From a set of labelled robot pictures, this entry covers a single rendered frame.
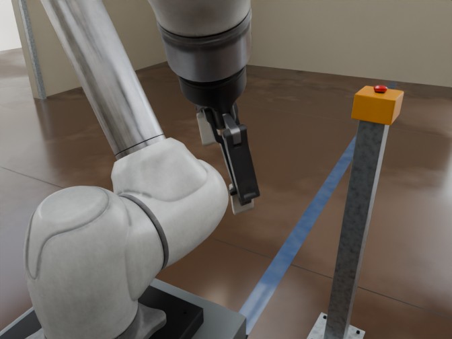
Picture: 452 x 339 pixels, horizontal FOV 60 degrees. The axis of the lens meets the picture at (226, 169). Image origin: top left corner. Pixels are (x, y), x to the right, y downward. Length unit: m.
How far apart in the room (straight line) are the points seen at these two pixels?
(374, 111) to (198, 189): 0.70
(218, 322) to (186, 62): 0.55
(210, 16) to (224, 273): 1.84
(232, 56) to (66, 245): 0.34
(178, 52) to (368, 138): 0.99
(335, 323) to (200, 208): 1.16
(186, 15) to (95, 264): 0.36
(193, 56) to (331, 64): 6.11
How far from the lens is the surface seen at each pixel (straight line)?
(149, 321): 0.74
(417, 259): 2.43
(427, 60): 6.25
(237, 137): 0.42
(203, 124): 0.59
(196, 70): 0.38
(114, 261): 0.59
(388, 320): 2.03
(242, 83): 0.43
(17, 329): 0.83
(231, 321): 0.81
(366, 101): 1.25
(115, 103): 0.72
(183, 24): 0.35
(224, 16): 0.35
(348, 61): 6.39
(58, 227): 0.57
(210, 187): 0.73
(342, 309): 1.70
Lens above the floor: 1.40
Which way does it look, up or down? 27 degrees down
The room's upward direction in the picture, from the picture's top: straight up
